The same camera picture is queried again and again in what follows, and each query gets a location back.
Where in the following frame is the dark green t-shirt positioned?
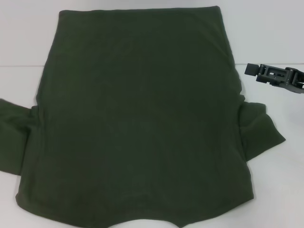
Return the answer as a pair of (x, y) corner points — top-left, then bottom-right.
(0, 6), (287, 228)

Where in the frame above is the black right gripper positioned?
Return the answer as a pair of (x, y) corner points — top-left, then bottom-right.
(245, 63), (304, 95)

